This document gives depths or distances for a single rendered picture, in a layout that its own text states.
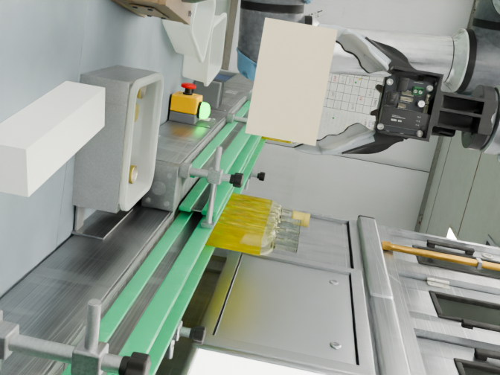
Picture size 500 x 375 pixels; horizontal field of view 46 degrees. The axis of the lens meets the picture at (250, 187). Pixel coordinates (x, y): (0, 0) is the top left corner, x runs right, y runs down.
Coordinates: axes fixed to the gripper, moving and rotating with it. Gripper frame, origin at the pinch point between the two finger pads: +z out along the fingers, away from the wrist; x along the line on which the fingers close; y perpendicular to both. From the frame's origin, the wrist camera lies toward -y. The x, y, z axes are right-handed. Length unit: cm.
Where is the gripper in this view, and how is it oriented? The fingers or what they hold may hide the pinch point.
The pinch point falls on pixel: (305, 88)
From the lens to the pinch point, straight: 70.0
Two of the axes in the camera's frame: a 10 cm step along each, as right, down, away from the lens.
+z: -9.8, -1.9, 0.8
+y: -1.1, 1.3, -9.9
